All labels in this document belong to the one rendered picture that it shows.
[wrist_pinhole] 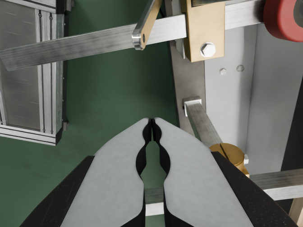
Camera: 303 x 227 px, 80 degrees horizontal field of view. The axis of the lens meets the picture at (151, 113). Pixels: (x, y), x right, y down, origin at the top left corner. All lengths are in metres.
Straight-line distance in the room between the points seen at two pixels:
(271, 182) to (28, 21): 1.06
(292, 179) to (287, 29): 0.22
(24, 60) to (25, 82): 0.84
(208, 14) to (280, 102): 0.32
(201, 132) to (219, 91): 0.26
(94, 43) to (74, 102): 1.09
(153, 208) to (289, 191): 0.21
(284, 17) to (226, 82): 0.35
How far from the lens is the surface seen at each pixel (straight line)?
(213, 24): 0.28
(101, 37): 0.29
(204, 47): 0.28
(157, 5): 0.19
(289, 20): 0.29
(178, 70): 0.46
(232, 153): 0.28
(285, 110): 0.52
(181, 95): 0.49
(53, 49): 0.32
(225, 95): 0.62
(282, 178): 0.37
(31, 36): 1.09
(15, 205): 2.41
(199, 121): 0.40
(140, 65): 1.18
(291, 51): 0.49
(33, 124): 1.31
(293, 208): 0.59
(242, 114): 0.67
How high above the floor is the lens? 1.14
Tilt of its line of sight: 61 degrees down
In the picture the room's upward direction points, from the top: 178 degrees clockwise
